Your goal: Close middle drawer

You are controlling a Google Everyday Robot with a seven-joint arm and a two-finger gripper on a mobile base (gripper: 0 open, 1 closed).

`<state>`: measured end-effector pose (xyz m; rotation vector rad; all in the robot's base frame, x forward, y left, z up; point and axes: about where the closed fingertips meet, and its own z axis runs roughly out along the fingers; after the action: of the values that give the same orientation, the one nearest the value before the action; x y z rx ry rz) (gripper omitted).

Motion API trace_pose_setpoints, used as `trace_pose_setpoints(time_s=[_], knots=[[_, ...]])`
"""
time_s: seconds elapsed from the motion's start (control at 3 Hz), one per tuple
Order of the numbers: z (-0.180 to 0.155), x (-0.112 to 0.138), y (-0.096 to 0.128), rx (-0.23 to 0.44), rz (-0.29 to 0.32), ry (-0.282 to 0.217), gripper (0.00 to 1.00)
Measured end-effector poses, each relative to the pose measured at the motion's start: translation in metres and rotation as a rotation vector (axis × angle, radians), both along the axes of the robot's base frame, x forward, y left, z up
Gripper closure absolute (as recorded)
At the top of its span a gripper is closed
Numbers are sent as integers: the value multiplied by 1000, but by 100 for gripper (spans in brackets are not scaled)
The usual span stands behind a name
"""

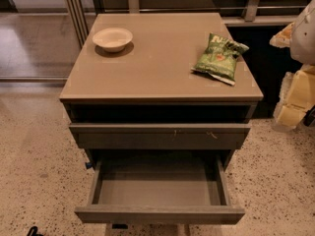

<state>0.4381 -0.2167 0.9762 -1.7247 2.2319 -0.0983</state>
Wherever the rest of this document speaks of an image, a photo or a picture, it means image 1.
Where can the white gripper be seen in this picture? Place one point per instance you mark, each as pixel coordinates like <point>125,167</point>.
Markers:
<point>304,38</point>

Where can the grey drawer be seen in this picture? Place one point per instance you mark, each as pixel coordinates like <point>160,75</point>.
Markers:
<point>160,136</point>
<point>160,190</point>

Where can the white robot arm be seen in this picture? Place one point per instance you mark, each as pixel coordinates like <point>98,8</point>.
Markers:
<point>302,43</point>

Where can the grey drawer cabinet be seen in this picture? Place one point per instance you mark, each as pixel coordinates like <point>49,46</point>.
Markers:
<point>151,82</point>

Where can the grey top drawer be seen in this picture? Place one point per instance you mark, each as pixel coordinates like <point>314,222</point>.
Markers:
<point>160,136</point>

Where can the black wheel at right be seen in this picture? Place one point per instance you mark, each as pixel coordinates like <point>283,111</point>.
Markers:
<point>309,120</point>

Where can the green chip bag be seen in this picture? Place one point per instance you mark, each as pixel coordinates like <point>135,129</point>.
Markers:
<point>220,58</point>

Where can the white paper bowl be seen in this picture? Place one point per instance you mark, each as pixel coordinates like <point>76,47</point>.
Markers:
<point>112,40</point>

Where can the black object on floor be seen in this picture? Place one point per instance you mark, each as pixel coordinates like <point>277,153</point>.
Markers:
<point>33,232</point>

